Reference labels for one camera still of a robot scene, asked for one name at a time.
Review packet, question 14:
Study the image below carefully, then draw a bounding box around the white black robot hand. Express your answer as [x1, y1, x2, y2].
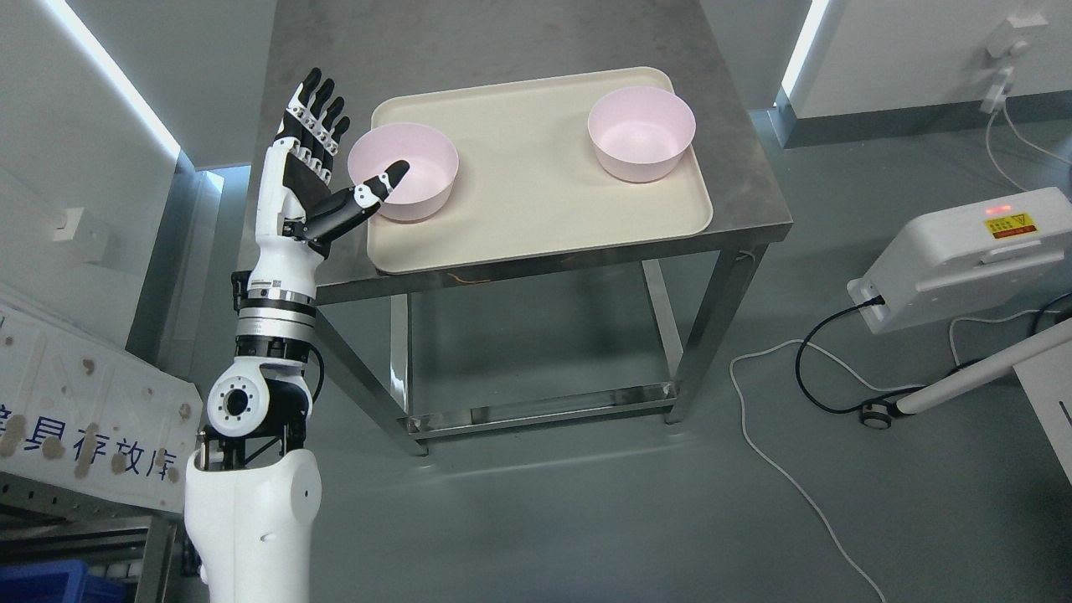
[245, 68, 412, 297]

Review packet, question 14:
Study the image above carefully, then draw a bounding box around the pink bowl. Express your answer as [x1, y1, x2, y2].
[346, 122, 460, 223]
[587, 85, 697, 183]

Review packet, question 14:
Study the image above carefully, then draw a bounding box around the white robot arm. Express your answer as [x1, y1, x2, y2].
[184, 270, 322, 602]

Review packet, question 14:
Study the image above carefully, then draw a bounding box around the metal shelf rack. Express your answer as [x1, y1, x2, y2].
[1, 472, 180, 602]

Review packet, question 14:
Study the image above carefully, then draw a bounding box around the stainless steel table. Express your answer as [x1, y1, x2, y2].
[255, 1, 792, 429]

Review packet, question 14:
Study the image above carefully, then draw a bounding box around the white sign board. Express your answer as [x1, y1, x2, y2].
[1, 286, 203, 513]

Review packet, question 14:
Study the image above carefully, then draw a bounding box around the blue storage bin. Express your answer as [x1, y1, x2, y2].
[1, 560, 126, 602]

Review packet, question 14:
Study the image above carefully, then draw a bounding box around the white stand leg with caster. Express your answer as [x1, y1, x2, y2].
[860, 320, 1071, 429]

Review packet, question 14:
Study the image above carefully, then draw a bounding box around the white device box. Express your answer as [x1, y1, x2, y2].
[846, 187, 1071, 333]

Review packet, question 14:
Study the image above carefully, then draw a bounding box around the wall socket left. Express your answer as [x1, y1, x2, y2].
[51, 207, 93, 247]

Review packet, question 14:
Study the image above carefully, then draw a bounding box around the black power cable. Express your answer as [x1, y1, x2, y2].
[794, 291, 1072, 416]

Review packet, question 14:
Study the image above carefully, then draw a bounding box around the wall power adapter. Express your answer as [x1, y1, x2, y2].
[977, 8, 1049, 116]

